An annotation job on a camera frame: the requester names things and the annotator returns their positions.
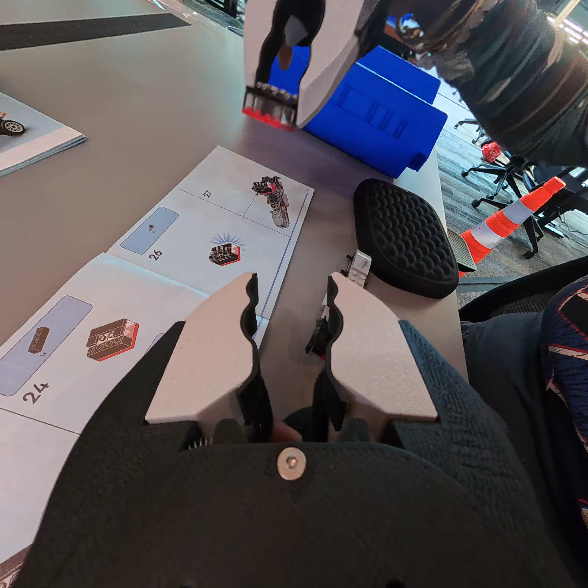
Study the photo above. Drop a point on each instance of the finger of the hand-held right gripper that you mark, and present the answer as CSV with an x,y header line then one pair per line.
x,y
257,27
335,36

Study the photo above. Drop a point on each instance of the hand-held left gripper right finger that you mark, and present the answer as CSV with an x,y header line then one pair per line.
x,y
381,367

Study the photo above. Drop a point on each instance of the black mesh cushion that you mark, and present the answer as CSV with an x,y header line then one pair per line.
x,y
404,234

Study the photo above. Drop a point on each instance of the large blue plastic bin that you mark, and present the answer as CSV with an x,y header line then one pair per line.
x,y
376,119

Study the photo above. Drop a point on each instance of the orange plastic object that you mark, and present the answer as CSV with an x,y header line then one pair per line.
x,y
500,220

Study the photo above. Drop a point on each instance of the black toy brick block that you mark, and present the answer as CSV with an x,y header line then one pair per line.
x,y
271,112

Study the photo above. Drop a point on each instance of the toy brick truck model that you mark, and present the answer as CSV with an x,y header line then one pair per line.
x,y
360,268

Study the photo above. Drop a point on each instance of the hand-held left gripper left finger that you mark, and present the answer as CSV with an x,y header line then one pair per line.
x,y
202,367

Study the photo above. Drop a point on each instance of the person's leg dark trousers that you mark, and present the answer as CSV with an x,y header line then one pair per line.
x,y
500,381

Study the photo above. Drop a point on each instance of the car-cover instruction booklet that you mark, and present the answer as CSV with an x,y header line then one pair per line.
x,y
41,142

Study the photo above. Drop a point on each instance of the step-page instruction booklet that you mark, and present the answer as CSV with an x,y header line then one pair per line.
x,y
138,285

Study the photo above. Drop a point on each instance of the dark office chair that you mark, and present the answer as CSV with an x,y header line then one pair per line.
x,y
505,294

